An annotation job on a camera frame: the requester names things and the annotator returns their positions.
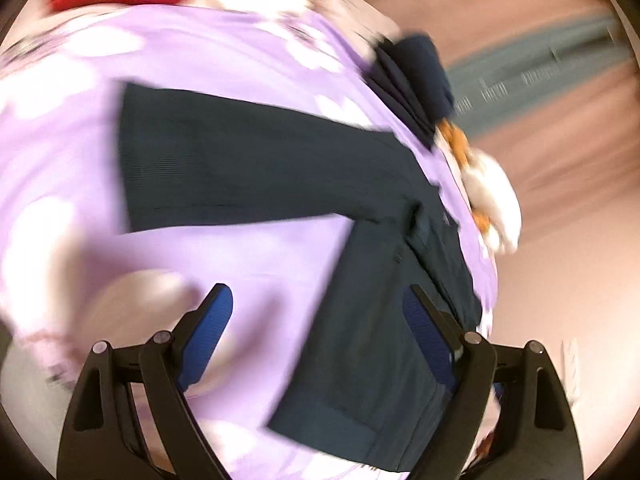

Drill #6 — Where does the grey-green printed cushion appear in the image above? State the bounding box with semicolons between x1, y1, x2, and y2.
444;14;632;137

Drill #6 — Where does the white and orange plush toy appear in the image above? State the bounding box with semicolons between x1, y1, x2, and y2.
434;119;524;257

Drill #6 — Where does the folded navy clothes stack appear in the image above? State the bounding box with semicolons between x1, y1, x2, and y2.
369;34;457;151

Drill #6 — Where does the dark teal garment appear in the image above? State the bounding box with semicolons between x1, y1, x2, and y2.
117;82;484;474

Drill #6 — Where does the purple floral bed sheet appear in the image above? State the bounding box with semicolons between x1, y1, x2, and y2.
0;5;501;480

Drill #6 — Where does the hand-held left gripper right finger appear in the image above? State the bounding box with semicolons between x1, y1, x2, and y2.
402;284;585;480

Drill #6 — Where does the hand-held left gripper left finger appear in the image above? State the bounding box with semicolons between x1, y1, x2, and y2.
56;283;235;480

